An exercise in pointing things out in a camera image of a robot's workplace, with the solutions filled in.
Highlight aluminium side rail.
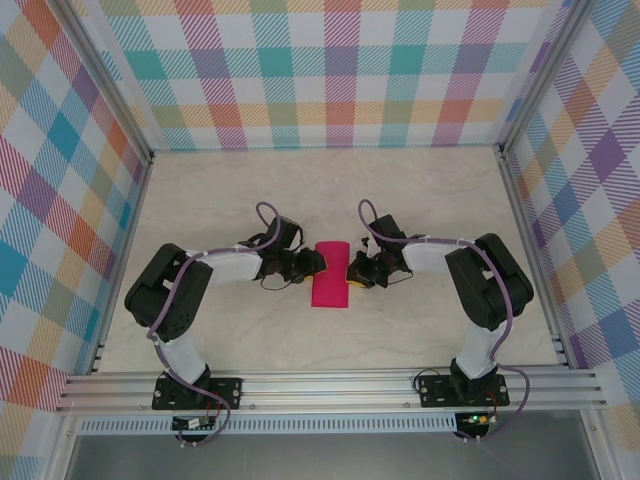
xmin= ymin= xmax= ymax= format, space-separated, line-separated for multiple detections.
xmin=85 ymin=152 xmax=155 ymax=376
xmin=496 ymin=144 xmax=572 ymax=370

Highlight small circuit board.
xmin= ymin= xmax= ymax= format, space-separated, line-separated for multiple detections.
xmin=171 ymin=415 xmax=216 ymax=431

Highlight aluminium frame post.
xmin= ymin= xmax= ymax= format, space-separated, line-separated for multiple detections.
xmin=497 ymin=0 xmax=599 ymax=159
xmin=49 ymin=0 xmax=156 ymax=164

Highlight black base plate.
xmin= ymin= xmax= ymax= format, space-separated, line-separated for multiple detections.
xmin=416 ymin=372 xmax=510 ymax=409
xmin=151 ymin=375 xmax=245 ymax=411

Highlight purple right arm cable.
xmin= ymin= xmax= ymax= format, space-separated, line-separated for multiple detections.
xmin=358 ymin=199 xmax=532 ymax=444

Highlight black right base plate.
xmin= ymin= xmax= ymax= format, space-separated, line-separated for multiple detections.
xmin=416 ymin=372 xmax=510 ymax=409

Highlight grey metal panel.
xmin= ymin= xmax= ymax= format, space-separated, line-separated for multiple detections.
xmin=64 ymin=432 xmax=601 ymax=480

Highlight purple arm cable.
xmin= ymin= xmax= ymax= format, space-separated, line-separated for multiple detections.
xmin=148 ymin=200 xmax=284 ymax=448
xmin=358 ymin=199 xmax=532 ymax=444

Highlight thin black left wrist cable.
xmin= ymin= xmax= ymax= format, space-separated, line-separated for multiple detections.
xmin=259 ymin=277 xmax=297 ymax=294

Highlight aluminium mounting rail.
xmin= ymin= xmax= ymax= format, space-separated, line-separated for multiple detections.
xmin=55 ymin=367 xmax=609 ymax=414

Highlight pink cloth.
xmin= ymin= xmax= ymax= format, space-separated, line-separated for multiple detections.
xmin=310 ymin=240 xmax=352 ymax=309

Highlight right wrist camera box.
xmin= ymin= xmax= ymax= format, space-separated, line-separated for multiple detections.
xmin=358 ymin=213 xmax=407 ymax=259

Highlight slotted grey cable duct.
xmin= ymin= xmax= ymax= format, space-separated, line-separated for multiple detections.
xmin=78 ymin=413 xmax=459 ymax=435

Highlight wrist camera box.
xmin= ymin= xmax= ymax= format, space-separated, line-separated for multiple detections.
xmin=358 ymin=213 xmax=407 ymax=259
xmin=263 ymin=215 xmax=306 ymax=254

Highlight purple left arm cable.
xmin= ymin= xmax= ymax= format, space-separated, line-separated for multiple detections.
xmin=148 ymin=200 xmax=284 ymax=448

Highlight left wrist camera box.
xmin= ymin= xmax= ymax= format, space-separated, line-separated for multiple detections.
xmin=263 ymin=215 xmax=306 ymax=254

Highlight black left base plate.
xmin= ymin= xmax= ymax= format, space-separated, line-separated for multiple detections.
xmin=151 ymin=375 xmax=245 ymax=411

